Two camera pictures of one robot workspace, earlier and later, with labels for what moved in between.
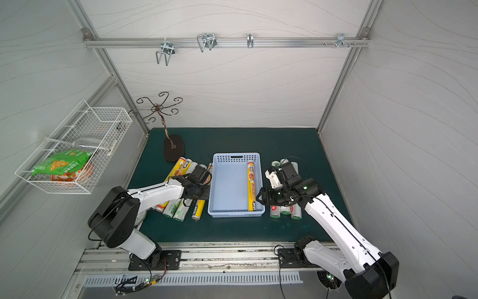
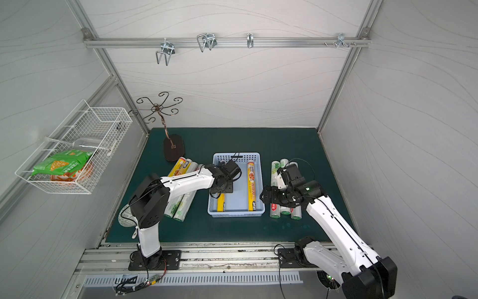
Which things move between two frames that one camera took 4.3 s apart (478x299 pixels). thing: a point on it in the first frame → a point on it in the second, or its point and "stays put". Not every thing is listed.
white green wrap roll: (173, 206) stays put
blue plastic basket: (228, 192) stays put
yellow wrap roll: (200, 204) → (220, 202)
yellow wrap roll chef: (251, 187) stays put
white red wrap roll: (184, 205) stays put
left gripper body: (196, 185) → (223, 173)
